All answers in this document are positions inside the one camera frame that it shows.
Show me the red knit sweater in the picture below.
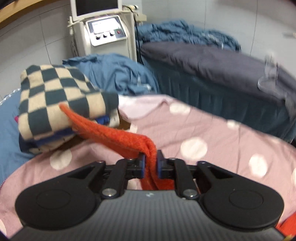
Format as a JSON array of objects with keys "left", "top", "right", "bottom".
[{"left": 59, "top": 102, "right": 296, "bottom": 237}]

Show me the pink polka dot bedsheet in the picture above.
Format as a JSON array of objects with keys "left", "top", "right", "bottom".
[{"left": 1, "top": 95, "right": 295, "bottom": 236}]

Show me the checkered folded sweater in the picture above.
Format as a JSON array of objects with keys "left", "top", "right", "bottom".
[{"left": 18, "top": 65, "right": 119, "bottom": 154}]

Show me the dark treatment bed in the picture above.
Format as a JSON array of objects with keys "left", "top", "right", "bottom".
[{"left": 138, "top": 42, "right": 295, "bottom": 142}]

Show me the blue crumpled cloth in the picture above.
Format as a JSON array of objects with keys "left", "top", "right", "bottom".
[{"left": 63, "top": 54, "right": 159, "bottom": 96}]

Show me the grey towel on bed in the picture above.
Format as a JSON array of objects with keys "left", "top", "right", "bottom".
[{"left": 257, "top": 62, "right": 295, "bottom": 120}]

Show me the blue crumpled blanket on bed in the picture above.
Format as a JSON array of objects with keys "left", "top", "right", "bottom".
[{"left": 135, "top": 20, "right": 241, "bottom": 52}]

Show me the white medical machine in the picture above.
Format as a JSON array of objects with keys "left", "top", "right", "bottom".
[{"left": 68, "top": 0, "right": 147, "bottom": 61}]

